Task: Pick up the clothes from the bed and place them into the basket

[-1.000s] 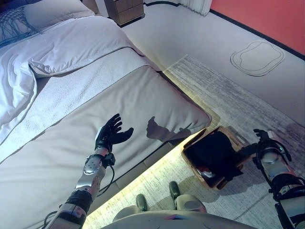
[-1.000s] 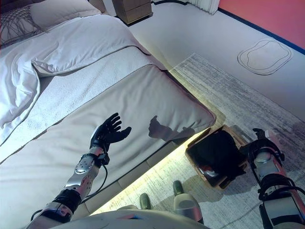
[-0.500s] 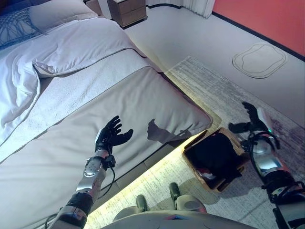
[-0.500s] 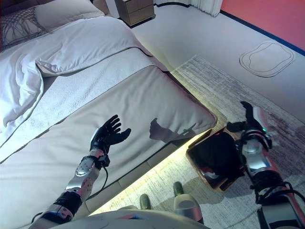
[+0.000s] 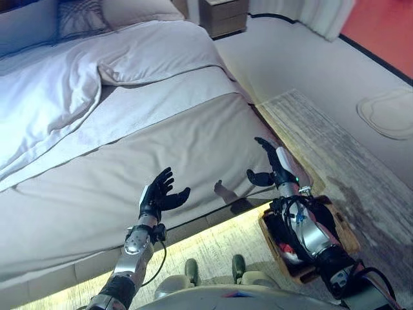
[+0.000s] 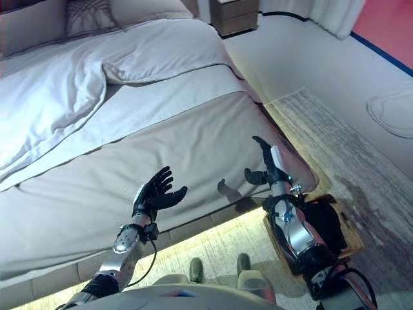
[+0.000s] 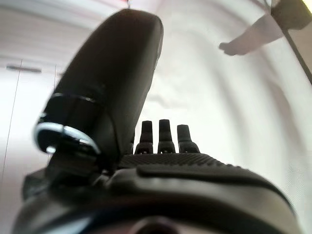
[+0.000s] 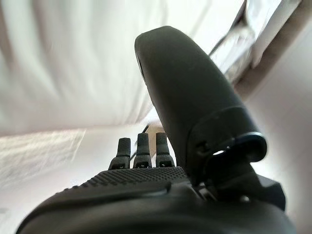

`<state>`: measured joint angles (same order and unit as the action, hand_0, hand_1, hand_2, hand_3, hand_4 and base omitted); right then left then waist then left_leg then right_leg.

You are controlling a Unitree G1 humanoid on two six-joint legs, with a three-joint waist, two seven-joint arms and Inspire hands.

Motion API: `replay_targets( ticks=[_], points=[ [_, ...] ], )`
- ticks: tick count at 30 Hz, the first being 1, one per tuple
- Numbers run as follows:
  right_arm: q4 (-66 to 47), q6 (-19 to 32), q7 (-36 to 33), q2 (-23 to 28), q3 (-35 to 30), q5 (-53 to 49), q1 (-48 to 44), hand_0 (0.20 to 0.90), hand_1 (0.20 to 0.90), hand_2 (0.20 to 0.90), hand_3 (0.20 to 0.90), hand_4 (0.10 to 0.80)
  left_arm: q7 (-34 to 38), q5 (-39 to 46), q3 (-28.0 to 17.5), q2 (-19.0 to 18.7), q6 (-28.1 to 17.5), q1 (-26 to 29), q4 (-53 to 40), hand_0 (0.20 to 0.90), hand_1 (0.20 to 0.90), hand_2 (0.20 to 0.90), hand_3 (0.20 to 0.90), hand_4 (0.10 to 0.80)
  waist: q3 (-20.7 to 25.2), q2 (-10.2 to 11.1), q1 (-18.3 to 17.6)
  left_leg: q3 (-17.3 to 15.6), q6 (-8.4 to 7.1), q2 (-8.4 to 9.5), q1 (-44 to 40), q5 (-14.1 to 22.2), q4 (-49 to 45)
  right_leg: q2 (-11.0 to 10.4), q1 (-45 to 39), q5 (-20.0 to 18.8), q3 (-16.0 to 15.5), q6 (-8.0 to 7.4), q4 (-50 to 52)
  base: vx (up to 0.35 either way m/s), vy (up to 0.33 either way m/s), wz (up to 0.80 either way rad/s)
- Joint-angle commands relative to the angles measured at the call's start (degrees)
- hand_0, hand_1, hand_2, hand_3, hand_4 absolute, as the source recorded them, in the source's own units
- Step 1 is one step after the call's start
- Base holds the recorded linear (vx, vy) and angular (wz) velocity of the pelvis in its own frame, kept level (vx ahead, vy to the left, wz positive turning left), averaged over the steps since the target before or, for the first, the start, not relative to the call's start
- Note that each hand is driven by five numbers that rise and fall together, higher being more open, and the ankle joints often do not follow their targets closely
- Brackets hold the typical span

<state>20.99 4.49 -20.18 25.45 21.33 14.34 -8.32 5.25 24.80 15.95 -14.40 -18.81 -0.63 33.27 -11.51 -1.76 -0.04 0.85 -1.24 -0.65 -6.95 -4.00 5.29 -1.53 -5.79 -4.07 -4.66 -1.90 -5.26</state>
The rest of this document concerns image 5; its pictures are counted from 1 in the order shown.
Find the silver robot leg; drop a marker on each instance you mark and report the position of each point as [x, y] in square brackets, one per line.
[238, 268]
[191, 271]

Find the small round pale mat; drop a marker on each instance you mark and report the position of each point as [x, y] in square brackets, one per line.
[387, 113]

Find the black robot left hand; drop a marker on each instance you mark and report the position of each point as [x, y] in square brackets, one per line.
[155, 200]

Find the grey robot torso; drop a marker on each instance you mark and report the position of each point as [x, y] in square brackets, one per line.
[226, 298]

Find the white garment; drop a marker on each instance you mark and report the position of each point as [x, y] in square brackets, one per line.
[293, 256]

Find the patterned brown cushion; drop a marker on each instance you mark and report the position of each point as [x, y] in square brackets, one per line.
[80, 16]

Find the brown wooden nightstand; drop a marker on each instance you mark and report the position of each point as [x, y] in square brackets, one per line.
[224, 16]

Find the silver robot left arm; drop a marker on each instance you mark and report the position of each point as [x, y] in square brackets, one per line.
[137, 242]

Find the cream drape curtain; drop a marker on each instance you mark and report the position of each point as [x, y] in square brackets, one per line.
[326, 16]

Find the brown wicker basket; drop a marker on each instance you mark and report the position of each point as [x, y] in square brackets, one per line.
[348, 232]

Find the silver robot left leg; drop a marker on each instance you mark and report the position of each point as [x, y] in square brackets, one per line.
[191, 271]

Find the white duvet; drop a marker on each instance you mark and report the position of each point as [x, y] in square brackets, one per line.
[48, 90]

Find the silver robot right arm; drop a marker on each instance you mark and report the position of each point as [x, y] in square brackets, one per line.
[313, 235]

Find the upholstered bed frame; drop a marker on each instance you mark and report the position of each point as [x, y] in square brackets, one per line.
[206, 223]

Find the beige pillow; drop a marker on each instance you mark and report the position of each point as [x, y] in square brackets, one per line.
[138, 11]

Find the beige bedspread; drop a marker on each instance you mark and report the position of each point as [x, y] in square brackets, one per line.
[96, 193]

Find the grey pillow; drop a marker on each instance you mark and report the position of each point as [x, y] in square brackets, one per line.
[26, 22]

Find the silver robot right leg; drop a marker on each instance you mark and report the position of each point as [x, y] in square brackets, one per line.
[238, 268]

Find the grey striped rug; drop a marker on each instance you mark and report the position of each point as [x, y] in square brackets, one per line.
[338, 145]

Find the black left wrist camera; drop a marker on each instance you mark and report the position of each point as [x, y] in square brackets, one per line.
[159, 232]

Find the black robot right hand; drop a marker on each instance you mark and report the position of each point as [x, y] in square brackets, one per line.
[280, 168]

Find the red glowing window panel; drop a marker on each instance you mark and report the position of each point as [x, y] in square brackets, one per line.
[380, 29]

